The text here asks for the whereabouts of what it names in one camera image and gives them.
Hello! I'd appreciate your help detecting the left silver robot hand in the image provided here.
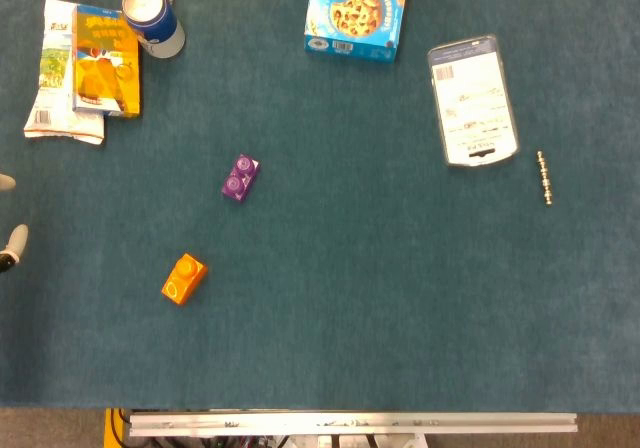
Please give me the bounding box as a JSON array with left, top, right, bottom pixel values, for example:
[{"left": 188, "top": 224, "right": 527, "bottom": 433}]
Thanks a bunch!
[{"left": 0, "top": 172, "right": 30, "bottom": 274}]

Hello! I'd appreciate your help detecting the orange toy building block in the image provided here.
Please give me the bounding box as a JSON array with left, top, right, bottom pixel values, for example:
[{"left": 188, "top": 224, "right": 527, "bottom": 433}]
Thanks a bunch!
[{"left": 160, "top": 252, "right": 209, "bottom": 307}]

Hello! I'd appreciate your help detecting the white snack bag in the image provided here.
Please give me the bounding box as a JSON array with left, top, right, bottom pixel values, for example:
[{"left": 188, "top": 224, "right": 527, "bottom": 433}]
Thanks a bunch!
[{"left": 23, "top": 0, "right": 106, "bottom": 146}]

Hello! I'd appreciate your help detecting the orange snack box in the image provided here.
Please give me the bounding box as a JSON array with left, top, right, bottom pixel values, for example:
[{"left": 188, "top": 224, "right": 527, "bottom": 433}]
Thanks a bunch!
[{"left": 71, "top": 3, "right": 143, "bottom": 119}]

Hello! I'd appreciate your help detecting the purple toy building block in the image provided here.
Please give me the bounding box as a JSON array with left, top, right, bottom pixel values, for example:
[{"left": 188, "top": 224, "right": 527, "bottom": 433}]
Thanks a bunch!
[{"left": 221, "top": 153, "right": 262, "bottom": 204}]

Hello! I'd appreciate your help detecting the blue soda can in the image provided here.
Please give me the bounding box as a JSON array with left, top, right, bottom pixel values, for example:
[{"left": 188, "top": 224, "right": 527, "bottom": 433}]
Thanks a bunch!
[{"left": 121, "top": 0, "right": 187, "bottom": 60}]

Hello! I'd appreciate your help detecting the blue cookie box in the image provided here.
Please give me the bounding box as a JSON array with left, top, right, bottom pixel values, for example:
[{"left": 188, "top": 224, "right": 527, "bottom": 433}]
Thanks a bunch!
[{"left": 303, "top": 0, "right": 412, "bottom": 64}]

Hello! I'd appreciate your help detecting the white flat plastic package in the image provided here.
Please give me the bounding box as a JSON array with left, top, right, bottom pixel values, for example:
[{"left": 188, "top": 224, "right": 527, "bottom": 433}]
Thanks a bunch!
[{"left": 426, "top": 34, "right": 521, "bottom": 168}]

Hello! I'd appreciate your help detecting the yellow frame part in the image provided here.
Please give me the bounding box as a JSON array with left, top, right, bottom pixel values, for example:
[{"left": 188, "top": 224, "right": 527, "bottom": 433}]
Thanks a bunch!
[{"left": 103, "top": 407, "right": 126, "bottom": 448}]

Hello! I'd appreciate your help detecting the black cable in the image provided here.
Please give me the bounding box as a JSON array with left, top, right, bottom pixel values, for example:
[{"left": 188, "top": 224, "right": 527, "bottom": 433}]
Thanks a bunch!
[{"left": 110, "top": 407, "right": 132, "bottom": 448}]

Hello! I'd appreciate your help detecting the aluminium frame rail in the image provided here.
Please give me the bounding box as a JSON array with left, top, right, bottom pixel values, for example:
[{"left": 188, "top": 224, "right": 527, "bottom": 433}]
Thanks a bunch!
[{"left": 128, "top": 410, "right": 579, "bottom": 438}]

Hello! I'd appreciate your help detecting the small metal chain piece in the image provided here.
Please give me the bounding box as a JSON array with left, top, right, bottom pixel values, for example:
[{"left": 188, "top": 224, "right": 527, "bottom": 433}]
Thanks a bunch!
[{"left": 536, "top": 150, "right": 555, "bottom": 207}]

